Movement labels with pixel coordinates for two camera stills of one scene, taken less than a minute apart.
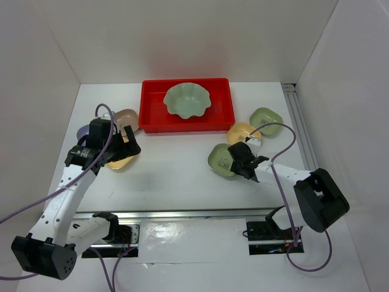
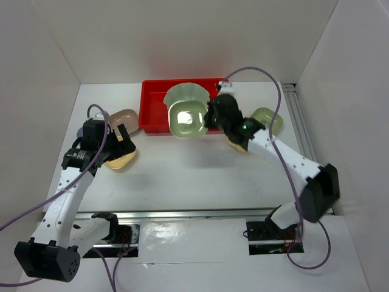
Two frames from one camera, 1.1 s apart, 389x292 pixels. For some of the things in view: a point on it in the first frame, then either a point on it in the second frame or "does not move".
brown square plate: (126, 117) does not move
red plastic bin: (154, 117) does not move
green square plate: (220, 160) -> (186, 118)
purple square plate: (82, 131) does not move
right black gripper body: (236, 168) -> (222, 125)
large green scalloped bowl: (187, 100) does not move
